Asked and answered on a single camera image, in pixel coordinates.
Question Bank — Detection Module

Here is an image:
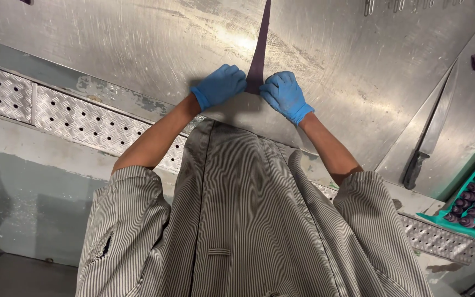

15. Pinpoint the short perforated metal floor grate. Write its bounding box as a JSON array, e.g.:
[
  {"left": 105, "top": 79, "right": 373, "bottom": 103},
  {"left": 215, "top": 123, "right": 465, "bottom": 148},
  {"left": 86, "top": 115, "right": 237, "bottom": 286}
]
[{"left": 0, "top": 60, "right": 34, "bottom": 125}]

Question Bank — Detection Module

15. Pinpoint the grey striped work coat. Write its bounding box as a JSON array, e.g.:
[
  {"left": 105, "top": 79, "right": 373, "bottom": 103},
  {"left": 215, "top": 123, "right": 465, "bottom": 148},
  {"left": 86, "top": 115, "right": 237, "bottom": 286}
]
[{"left": 74, "top": 120, "right": 434, "bottom": 297}]

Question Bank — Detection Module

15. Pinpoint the teal tray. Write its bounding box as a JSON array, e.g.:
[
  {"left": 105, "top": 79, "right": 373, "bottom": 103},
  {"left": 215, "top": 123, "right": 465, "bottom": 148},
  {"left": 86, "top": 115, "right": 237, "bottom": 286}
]
[{"left": 416, "top": 139, "right": 475, "bottom": 248}]

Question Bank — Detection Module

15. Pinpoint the person's right hand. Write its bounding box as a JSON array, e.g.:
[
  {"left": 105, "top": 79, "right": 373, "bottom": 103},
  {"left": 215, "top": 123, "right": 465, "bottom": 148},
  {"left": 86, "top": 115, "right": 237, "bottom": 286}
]
[{"left": 259, "top": 71, "right": 316, "bottom": 127}]

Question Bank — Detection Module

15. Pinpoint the person's left hand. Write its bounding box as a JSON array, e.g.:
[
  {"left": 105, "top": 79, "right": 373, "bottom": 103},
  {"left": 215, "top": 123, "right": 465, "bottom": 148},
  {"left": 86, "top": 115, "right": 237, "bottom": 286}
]
[{"left": 190, "top": 64, "right": 248, "bottom": 112}]

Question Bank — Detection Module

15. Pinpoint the large knife with black handle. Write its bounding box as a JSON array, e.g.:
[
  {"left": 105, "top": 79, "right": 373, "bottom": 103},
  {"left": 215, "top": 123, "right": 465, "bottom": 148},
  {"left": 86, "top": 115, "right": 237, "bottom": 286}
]
[{"left": 402, "top": 62, "right": 461, "bottom": 191}]

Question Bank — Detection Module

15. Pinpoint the row of metal utensils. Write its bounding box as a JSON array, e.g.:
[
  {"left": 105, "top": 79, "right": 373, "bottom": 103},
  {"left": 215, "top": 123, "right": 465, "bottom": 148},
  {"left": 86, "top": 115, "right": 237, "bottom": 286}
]
[{"left": 363, "top": 0, "right": 466, "bottom": 17}]

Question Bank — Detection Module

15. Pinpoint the long purple dough strip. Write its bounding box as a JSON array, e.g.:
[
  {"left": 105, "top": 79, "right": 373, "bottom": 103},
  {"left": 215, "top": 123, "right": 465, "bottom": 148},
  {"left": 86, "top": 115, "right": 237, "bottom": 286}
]
[{"left": 244, "top": 0, "right": 272, "bottom": 96}]

